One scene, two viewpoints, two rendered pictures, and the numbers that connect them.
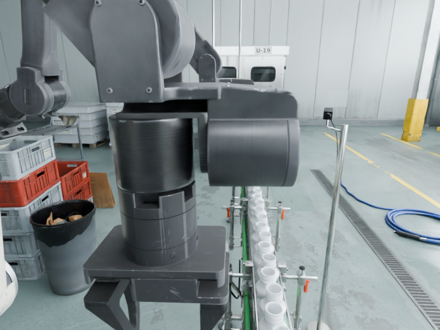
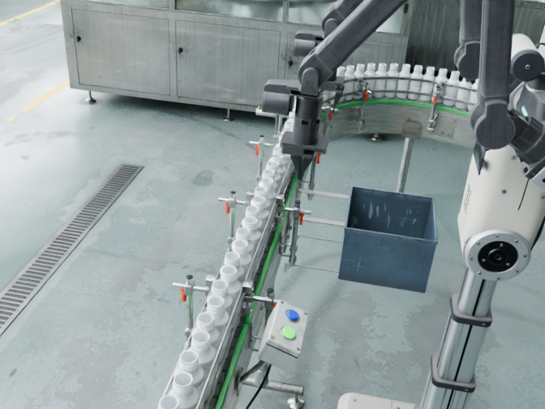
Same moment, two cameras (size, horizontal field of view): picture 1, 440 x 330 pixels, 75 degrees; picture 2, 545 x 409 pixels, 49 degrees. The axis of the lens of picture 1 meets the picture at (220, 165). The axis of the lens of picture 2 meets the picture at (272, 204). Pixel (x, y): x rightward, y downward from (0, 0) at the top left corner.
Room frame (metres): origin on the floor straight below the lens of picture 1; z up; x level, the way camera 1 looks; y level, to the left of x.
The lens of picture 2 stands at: (1.87, 0.07, 2.04)
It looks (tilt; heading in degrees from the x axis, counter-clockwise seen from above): 30 degrees down; 185
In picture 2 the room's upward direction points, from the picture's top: 4 degrees clockwise
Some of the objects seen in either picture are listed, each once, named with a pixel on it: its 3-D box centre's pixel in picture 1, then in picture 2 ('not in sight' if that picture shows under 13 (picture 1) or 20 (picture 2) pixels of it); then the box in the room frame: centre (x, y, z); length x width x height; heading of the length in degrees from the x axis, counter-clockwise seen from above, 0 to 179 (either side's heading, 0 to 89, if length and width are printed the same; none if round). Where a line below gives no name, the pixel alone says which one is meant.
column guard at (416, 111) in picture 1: (414, 120); not in sight; (7.66, -5.16, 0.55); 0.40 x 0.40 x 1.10; 87
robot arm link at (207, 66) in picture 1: (227, 83); (291, 88); (0.65, -0.02, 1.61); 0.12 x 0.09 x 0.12; 88
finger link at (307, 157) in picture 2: not in sight; (297, 160); (0.65, 0.01, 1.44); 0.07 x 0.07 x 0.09; 86
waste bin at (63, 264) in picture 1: (70, 247); not in sight; (2.01, 1.20, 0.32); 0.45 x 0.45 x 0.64
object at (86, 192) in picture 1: (62, 196); not in sight; (3.02, 1.79, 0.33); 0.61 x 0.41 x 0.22; 179
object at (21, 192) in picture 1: (18, 181); not in sight; (2.32, 1.73, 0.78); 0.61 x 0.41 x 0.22; 3
